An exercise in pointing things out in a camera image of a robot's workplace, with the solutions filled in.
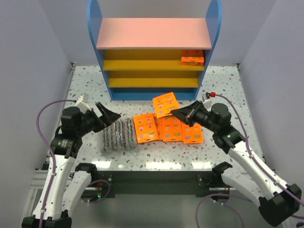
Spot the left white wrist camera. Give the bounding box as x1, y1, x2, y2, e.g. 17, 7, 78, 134
75, 93, 91, 113

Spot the orange sponge pack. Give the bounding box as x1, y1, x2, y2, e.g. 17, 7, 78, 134
133, 113, 158, 143
161, 115, 183, 142
152, 92, 179, 118
181, 123, 204, 144
181, 49, 205, 66

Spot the silver scrubber pack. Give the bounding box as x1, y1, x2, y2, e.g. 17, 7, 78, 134
113, 119, 124, 151
103, 125, 115, 153
123, 116, 137, 151

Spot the orange sponge pack hidden middle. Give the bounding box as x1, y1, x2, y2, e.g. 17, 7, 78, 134
153, 114, 163, 141

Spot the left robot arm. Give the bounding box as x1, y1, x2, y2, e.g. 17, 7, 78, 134
21, 101, 121, 228

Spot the orange sponge pack on shelf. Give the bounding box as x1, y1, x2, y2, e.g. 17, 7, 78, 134
181, 49, 205, 66

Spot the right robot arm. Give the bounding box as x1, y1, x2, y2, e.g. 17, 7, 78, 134
171, 101, 302, 227

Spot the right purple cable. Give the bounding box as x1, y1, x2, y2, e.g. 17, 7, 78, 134
195, 91, 304, 228

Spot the blue shelf unit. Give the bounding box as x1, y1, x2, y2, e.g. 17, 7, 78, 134
86, 0, 222, 101

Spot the purple cable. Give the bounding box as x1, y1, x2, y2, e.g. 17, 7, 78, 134
36, 99, 79, 228
195, 91, 304, 228

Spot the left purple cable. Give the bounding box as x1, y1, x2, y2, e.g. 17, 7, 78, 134
36, 99, 79, 228

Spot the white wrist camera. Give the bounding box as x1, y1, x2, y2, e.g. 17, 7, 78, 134
202, 95, 212, 110
75, 93, 91, 113

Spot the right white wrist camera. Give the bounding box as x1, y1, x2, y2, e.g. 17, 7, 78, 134
202, 95, 212, 110

